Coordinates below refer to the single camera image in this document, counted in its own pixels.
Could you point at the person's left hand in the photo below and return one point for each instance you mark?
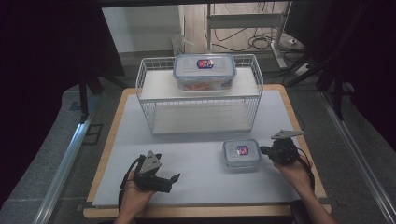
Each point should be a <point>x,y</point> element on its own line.
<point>135,197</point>

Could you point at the small clear blue-sealed food container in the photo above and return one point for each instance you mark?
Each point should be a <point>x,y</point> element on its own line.
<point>241,155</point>

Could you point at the person's right hand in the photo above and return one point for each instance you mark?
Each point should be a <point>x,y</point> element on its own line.
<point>294,175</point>

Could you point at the large clear blue-sealed food container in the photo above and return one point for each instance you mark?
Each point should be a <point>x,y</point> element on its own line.
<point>204,74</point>

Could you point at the white panel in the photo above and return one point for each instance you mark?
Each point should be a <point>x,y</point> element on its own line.
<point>140,28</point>

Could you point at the black curtain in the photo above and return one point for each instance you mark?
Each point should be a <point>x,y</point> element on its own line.
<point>40,77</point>
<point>358,62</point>

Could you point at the white table mat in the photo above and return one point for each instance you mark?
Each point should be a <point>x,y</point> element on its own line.
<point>199,174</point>

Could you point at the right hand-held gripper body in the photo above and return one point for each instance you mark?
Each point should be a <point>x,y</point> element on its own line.
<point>281,151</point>

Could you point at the black stand leg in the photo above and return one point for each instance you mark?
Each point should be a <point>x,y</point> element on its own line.
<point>83,99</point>

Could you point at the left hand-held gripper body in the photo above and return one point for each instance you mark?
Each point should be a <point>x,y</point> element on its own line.
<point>149,174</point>

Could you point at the aluminium floor rail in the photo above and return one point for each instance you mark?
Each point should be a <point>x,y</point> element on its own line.
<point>358,158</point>
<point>60,174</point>

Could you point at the white metal stand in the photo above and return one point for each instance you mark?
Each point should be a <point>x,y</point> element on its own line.
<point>246,20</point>

